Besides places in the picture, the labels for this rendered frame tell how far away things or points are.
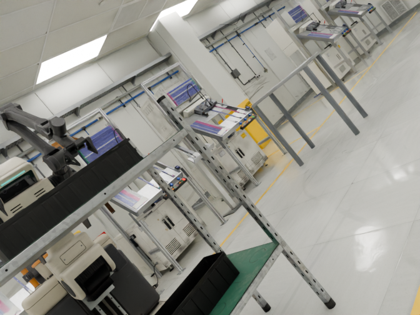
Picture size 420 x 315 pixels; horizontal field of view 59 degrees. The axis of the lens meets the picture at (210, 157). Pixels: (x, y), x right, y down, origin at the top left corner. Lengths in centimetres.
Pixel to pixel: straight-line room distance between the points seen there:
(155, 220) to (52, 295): 206
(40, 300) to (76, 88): 457
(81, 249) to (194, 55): 543
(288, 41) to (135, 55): 293
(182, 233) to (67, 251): 234
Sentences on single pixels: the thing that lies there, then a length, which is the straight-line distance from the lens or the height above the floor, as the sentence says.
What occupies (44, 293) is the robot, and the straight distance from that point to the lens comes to 218.
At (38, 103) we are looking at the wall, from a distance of 607.
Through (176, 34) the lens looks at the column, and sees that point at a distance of 707.
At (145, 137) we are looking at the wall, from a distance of 629.
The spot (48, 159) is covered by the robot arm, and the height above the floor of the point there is 126.
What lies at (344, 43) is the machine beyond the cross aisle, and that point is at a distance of 887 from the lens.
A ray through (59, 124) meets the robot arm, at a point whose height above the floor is 130.
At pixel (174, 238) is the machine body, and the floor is 22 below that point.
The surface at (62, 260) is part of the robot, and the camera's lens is 194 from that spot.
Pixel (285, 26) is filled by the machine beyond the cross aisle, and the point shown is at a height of 147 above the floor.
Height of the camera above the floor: 88
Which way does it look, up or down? 3 degrees down
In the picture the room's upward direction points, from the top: 40 degrees counter-clockwise
